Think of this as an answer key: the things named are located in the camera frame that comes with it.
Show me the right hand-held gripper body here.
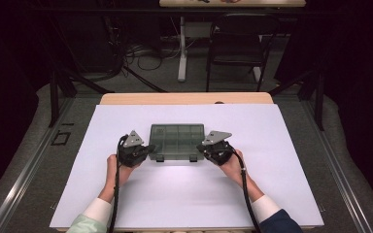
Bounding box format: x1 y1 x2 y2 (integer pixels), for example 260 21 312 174
201 130 236 167

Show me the right hand-held gripper cable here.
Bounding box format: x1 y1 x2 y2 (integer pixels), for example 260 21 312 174
231 150 262 233

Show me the left hand-held gripper cable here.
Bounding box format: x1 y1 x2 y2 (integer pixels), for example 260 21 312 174
108 134 129 233

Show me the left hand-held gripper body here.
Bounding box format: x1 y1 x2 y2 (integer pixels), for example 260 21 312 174
118 130 151 168

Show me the black folding chair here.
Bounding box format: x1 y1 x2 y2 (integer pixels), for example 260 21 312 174
205 13 280 93

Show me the person's left hand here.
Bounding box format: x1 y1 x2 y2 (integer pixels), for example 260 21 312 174
106 153 140 192

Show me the hand-held gripper cable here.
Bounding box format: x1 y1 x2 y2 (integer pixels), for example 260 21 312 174
231 150 262 233
108 134 129 233

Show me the black metal stand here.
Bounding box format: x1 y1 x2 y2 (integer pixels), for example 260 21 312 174
268 68 325 132
48 69 115 129

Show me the metal floor rail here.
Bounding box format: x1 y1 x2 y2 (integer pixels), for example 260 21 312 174
0 96 76 233
299 96 373 233

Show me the person's right hand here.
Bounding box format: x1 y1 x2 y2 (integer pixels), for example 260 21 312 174
220 149 248 188

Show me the tangle of floor cables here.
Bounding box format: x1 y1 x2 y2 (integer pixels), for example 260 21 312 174
122 35 183 73

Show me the grey plastic compartment box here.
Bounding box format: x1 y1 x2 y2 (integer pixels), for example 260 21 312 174
148 123 207 163

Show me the white table board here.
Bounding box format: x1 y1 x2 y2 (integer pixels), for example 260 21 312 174
49 103 325 229

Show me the wooden desk with white legs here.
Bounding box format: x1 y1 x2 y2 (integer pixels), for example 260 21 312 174
158 0 307 83

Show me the grey box under desk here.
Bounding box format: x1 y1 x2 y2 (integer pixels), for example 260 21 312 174
184 21 214 40

